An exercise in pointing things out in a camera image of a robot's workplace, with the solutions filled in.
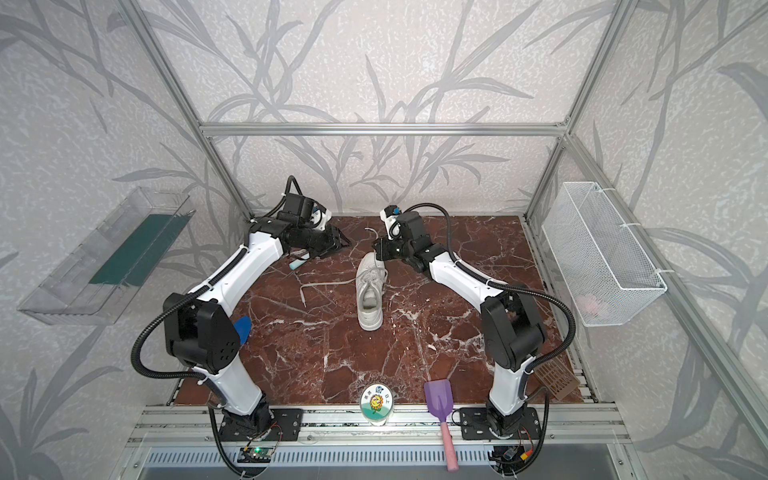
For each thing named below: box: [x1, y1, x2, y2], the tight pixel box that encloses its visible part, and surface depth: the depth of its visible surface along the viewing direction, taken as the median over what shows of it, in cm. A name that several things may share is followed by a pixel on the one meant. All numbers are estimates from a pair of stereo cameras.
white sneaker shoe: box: [356, 252, 386, 331], surface depth 91 cm
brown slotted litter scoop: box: [533, 357, 581, 401], surface depth 82 cm
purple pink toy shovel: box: [424, 378, 459, 472], surface depth 78 cm
